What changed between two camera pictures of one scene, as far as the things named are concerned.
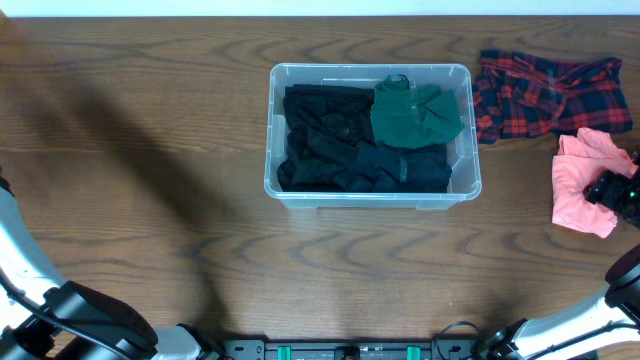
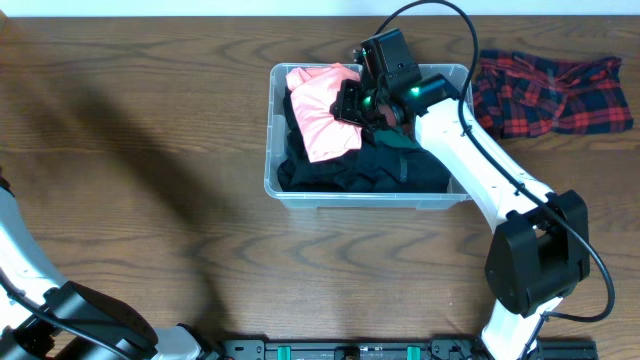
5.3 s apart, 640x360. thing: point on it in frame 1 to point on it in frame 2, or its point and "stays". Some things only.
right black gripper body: [615, 192] to [370, 104]
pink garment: [584, 155] to [313, 91]
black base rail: [441, 349] stays
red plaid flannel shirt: [516, 95] stays
